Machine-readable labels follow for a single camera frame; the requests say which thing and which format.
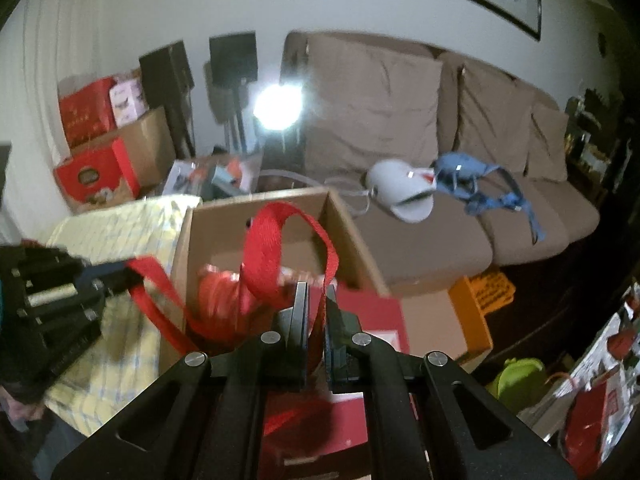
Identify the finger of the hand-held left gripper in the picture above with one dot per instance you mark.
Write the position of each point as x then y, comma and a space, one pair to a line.
115, 275

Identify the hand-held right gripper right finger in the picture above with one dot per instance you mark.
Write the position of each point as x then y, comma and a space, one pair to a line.
331, 355

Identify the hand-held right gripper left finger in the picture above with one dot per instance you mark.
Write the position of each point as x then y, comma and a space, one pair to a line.
301, 330

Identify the red plastic twine ball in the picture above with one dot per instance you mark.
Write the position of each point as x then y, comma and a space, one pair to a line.
220, 295

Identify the red paper gift bag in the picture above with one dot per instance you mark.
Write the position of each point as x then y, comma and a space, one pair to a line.
265, 240

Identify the large cardboard box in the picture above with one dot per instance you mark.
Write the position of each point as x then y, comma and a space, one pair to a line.
220, 230

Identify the person's left hand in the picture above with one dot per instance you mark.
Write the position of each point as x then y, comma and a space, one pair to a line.
20, 407

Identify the yellow plaid tablecloth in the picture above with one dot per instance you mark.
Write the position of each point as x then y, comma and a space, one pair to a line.
115, 240

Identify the red chocolate gift box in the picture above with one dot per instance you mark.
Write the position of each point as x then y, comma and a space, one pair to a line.
95, 175

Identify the brown cardboard carton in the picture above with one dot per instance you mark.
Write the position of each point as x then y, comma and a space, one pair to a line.
145, 150

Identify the floor clutter pile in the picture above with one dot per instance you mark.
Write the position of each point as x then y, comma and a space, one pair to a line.
210, 175

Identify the brown sofa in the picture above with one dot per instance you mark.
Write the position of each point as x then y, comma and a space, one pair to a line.
425, 250

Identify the red gold gift box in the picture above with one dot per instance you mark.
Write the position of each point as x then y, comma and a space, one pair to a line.
85, 112

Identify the white hooded device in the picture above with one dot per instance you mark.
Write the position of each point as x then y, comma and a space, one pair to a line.
395, 185

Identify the white pink tissue box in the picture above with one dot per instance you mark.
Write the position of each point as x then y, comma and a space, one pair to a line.
129, 102

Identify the green plastic container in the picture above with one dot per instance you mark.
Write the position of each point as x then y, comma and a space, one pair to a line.
515, 380

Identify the white curtain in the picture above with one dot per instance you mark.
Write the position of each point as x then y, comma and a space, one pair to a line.
50, 85

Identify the black speaker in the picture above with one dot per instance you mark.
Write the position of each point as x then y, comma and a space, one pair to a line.
165, 72
232, 57

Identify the bright lamp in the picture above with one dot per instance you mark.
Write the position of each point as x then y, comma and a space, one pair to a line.
277, 105

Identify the large brown cushion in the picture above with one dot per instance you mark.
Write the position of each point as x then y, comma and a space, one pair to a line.
370, 105

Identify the patterned table cover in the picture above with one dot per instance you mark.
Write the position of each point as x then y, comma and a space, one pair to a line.
595, 355

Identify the red box with white print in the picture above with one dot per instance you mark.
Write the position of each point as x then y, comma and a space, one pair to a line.
595, 425

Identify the medium brown cushion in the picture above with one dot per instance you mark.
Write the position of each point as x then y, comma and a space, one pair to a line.
492, 120

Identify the small brown cushion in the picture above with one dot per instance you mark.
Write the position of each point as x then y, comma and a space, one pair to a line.
547, 145

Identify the cluttered shelf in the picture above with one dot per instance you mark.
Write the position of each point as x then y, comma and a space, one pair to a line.
600, 145

